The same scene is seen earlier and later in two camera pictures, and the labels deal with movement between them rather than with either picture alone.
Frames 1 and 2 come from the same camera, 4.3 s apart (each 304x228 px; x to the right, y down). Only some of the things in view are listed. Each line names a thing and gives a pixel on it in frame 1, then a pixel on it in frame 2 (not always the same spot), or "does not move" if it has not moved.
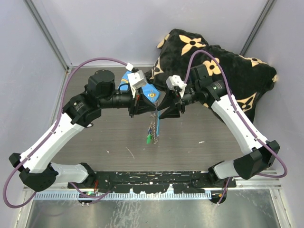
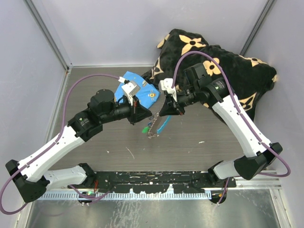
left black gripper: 140,102 → 137,111
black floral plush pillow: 247,79 does not move
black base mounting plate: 154,182 does not move
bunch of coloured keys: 151,136 → 147,128
